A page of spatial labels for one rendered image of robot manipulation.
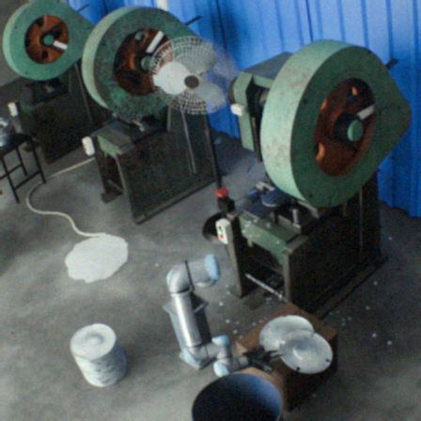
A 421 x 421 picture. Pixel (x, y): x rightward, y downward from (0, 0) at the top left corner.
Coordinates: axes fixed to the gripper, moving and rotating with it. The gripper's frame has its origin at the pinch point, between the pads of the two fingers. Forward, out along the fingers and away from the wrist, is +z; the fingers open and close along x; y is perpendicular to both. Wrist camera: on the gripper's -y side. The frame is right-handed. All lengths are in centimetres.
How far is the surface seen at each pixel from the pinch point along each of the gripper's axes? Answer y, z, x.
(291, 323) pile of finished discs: 21.7, 18.5, 3.1
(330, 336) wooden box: 1.8, 30.6, 1.5
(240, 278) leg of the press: 91, 24, 20
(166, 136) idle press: 227, 26, -24
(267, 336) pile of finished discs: 21.0, 3.5, 6.9
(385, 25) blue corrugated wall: 105, 127, -141
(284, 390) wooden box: -5.9, 1.2, 23.0
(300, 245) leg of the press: 46, 33, -29
